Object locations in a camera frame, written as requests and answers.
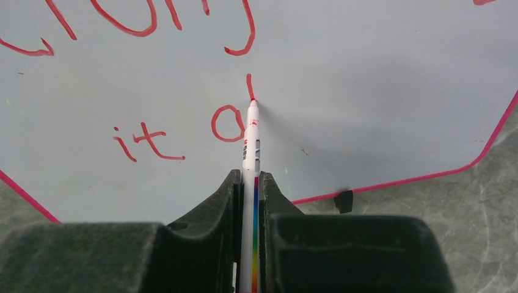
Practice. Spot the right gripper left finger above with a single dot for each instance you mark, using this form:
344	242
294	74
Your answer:
195	253

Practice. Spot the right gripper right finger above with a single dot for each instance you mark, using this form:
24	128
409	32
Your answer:
345	253

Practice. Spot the white red whiteboard marker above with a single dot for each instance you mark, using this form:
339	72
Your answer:
248	279

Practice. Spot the pink-framed whiteboard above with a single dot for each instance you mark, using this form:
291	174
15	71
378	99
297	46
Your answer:
135	110

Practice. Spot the wire whiteboard stand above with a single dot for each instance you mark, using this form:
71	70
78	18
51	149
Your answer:
344	201

